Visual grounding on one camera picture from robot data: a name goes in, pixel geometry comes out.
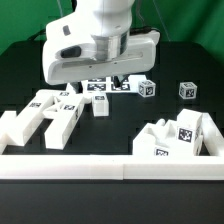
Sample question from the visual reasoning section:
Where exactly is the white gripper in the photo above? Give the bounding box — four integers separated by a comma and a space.
42, 14, 160, 94

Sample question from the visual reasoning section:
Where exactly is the white marker cube right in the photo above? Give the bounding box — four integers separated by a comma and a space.
179, 82, 197, 99

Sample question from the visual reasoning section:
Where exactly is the white marker sheet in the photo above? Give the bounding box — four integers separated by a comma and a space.
81, 74, 146, 94

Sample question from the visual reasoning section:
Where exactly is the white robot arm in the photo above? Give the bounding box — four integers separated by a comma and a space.
42, 0, 160, 85

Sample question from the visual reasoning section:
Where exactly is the white chair back frame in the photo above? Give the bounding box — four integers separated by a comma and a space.
6, 90, 91, 150

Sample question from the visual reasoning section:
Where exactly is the white right side wall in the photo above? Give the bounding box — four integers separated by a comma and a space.
201, 113, 224, 158

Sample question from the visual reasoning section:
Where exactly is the white chair seat piece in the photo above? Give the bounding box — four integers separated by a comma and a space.
132, 119, 177, 158

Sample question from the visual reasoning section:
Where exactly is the white obstacle wall bar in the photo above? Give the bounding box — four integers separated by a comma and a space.
0, 155, 224, 180

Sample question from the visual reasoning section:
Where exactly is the white left side wall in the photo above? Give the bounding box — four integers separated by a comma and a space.
0, 111, 17, 155

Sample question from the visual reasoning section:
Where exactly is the white wall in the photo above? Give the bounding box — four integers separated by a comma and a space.
201, 113, 224, 158
0, 111, 17, 155

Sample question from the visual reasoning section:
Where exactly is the white marker cube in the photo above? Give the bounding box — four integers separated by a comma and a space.
138, 80, 156, 98
179, 82, 197, 99

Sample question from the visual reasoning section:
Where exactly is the black cable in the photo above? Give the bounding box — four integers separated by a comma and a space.
129, 26, 160, 36

